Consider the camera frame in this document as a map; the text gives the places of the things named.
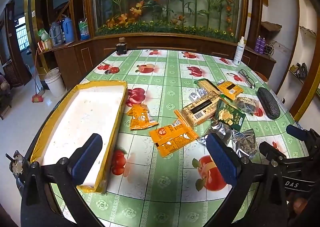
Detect green white bag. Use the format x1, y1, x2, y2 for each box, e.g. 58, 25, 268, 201
37, 28, 50, 42

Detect yellow green cracker packet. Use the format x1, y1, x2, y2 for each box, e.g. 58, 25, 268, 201
193, 78, 223, 99
174, 91, 227, 127

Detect green blue plastic bag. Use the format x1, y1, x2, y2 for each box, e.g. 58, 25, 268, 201
78, 17, 90, 41

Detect dark glass bottle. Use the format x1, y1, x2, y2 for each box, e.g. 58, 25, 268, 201
115, 37, 128, 55

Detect white spray bottle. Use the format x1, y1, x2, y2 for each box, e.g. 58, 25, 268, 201
233, 36, 246, 66

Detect blue thermos jug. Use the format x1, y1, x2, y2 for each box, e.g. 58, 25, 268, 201
61, 16, 75, 43

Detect wicker basket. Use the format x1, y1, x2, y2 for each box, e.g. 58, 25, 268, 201
2, 59, 23, 87

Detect person's right hand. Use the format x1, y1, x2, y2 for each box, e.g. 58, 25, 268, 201
292, 196, 310, 215

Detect green fruit print tablecloth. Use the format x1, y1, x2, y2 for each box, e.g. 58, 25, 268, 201
37, 49, 310, 227

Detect purple bottle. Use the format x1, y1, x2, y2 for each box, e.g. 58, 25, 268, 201
255, 36, 266, 54

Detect eyeglasses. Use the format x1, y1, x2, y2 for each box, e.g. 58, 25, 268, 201
237, 68, 257, 90

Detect dark green cracker packet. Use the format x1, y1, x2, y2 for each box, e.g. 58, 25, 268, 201
214, 98, 247, 132

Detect grey thermos jug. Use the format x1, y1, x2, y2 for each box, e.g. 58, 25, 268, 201
49, 22, 63, 45

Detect brown wooden cabinet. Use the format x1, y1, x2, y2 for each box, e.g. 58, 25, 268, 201
40, 33, 277, 90

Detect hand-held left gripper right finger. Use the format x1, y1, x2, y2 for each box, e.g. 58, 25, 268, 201
205, 133, 289, 227

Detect white foam box yellow tape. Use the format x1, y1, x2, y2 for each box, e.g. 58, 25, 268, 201
30, 80, 128, 194

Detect orange carton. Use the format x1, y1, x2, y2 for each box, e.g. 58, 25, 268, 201
37, 39, 53, 51

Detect orange black snack packet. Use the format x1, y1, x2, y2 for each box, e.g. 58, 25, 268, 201
217, 81, 244, 100

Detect white plastic bucket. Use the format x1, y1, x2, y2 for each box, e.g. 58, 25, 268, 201
44, 67, 67, 97

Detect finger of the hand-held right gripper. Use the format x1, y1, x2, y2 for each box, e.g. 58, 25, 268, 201
259, 141, 300, 167
286, 124, 320, 152

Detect glass flower display case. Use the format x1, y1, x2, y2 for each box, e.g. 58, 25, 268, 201
85, 0, 250, 43

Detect black glasses case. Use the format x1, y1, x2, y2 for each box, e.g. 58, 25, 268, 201
257, 87, 281, 120

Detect broom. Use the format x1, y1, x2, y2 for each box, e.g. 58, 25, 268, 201
26, 49, 45, 104

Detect clear seed packet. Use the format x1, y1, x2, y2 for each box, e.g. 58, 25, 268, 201
231, 128, 258, 160

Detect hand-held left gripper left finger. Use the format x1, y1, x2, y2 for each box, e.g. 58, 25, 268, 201
6, 133, 103, 227

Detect clear dark snack packet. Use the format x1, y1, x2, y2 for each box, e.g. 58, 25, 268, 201
236, 96, 259, 115

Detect small orange snack packet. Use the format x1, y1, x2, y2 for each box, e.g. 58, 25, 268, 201
126, 103, 159, 130

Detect silver foil snack packet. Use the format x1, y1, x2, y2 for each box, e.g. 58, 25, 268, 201
197, 120, 240, 147

